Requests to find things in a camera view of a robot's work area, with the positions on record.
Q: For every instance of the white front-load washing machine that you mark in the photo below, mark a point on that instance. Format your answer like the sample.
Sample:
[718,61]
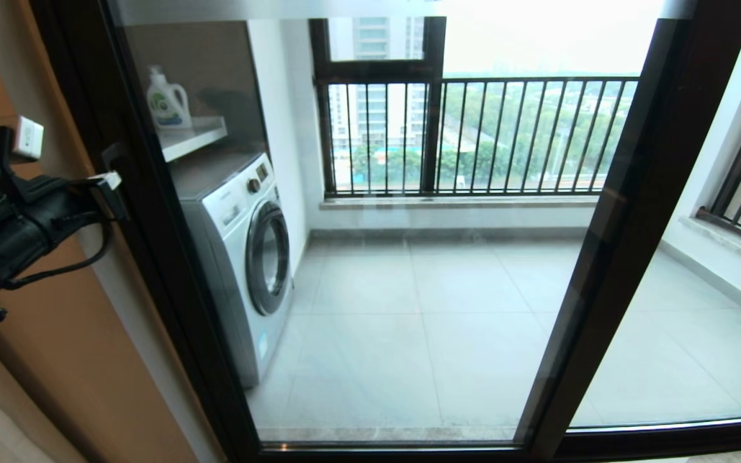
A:
[235,257]

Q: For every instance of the white wall shelf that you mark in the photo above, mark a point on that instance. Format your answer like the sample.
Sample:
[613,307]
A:
[193,136]

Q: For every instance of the white laundry detergent bottle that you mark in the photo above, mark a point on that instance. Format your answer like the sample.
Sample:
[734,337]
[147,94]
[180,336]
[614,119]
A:
[168,103]

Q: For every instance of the dark framed sliding glass door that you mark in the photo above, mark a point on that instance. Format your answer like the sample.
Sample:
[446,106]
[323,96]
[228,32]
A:
[634,193]

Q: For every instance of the grey stone window sill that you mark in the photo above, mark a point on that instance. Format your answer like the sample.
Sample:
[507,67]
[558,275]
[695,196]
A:
[441,202]
[731,248]

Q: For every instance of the black window guard railing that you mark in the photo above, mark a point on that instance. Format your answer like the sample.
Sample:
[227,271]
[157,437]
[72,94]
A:
[737,229]

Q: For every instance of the small white module box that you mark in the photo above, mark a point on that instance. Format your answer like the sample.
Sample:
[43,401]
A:
[28,137]

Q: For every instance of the dark brown window frame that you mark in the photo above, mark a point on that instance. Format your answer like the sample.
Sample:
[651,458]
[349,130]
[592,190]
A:
[377,69]

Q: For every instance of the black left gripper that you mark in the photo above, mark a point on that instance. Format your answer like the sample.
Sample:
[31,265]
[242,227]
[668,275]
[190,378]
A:
[42,218]

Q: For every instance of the long black balcony railing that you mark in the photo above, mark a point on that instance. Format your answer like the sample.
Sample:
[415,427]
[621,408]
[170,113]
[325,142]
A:
[505,80]

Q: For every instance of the dark framed fixed glass panel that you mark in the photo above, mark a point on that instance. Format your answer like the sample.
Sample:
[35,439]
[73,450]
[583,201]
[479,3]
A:
[698,432]

